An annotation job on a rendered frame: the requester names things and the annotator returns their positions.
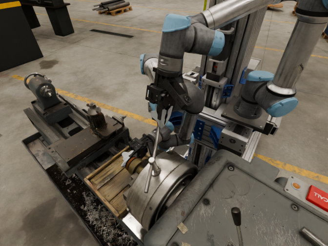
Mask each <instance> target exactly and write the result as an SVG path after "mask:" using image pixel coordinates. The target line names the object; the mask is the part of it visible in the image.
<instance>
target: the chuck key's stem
mask: <svg viewBox="0 0 328 246"><path fill-rule="evenodd" d="M148 162H149V164H150V165H154V166H153V171H154V173H158V170H157V169H158V167H157V164H156V161H155V159H154V158H153V157H150V158H149V159H148Z"/></svg>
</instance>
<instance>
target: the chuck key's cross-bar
mask: <svg viewBox="0 0 328 246"><path fill-rule="evenodd" d="M159 133H160V128H159V126H158V125H157V131H156V138H155V144H154V150H153V155H152V157H153V158H154V159H155V158H156V153H157V147H158V140H159ZM153 166H154V165H150V168H149V172H148V176H147V180H146V184H145V189H144V193H148V189H149V185H150V180H151V176H152V171H153Z"/></svg>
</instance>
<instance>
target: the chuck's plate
mask: <svg viewBox="0 0 328 246"><path fill-rule="evenodd" d="M197 174H198V168H197V166H196V165H194V164H193V163H191V162H184V163H182V164H180V165H179V166H178V167H176V168H175V169H174V170H173V171H172V172H171V173H170V174H169V175H168V176H167V177H166V178H165V179H164V181H163V182H162V183H161V184H160V186H159V187H158V189H157V190H156V191H155V193H154V194H153V196H152V198H151V199H150V201H149V203H148V205H147V207H146V209H145V211H144V214H143V218H142V226H143V227H144V228H145V230H146V231H147V232H148V231H149V230H150V229H151V228H152V227H153V225H154V224H155V223H156V222H157V221H158V219H159V215H160V212H161V210H162V208H163V206H164V204H165V203H166V201H167V199H168V198H169V196H170V195H171V194H172V192H173V191H174V190H175V188H176V187H177V186H178V185H179V184H180V183H181V182H182V181H183V180H185V179H186V178H189V177H190V178H192V179H193V178H194V177H195V176H196V175H197Z"/></svg>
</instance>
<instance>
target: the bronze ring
mask: <svg viewBox="0 0 328 246"><path fill-rule="evenodd" d="M142 162H143V160H142V159H141V158H138V157H136V156H132V157H131V158H129V159H128V160H127V162H126V164H125V169H126V170H127V171H128V172H129V173H130V174H131V175H133V174H134V173H135V172H137V173H138V174H140V172H141V171H142V170H143V169H144V167H142V166H141V164H142Z"/></svg>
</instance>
